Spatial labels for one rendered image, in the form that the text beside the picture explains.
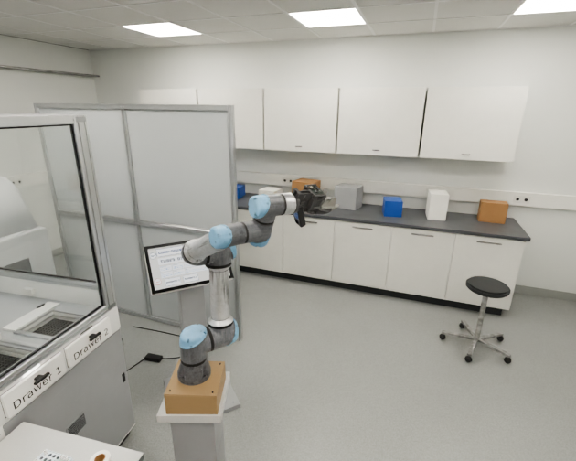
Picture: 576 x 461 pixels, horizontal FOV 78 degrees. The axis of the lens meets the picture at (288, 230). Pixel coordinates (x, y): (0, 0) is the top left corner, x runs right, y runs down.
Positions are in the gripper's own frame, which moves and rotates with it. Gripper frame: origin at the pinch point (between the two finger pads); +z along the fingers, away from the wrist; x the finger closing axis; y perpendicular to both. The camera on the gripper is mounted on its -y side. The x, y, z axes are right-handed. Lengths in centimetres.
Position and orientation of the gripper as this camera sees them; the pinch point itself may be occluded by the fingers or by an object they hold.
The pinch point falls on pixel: (332, 203)
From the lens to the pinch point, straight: 138.5
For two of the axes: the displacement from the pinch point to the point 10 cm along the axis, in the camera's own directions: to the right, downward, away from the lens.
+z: 8.3, -1.2, 5.5
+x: -4.9, -6.4, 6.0
